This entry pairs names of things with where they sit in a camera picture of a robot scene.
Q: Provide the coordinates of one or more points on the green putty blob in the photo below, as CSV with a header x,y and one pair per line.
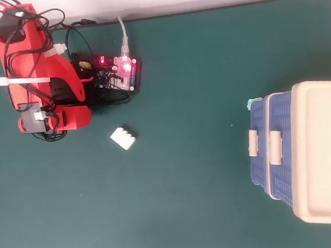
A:
x,y
252,103

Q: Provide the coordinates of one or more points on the blue wicker-pattern drawer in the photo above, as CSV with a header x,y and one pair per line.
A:
x,y
282,113
256,116

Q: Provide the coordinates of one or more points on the dark green table mat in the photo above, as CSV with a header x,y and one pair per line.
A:
x,y
171,193

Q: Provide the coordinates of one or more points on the controller circuit board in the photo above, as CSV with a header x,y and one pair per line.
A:
x,y
134,78

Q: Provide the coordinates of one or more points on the red rounded gripper finger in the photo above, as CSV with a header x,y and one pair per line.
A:
x,y
79,117

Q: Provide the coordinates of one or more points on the red robot arm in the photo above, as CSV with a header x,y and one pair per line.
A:
x,y
23,93

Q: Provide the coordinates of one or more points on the white toy brick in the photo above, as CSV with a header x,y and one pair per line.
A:
x,y
123,137

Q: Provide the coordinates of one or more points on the beige drawer cabinet frame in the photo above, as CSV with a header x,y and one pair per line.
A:
x,y
324,150

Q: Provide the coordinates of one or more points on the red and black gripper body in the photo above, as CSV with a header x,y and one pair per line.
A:
x,y
58,120

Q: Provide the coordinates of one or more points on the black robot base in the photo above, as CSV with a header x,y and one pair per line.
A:
x,y
88,91

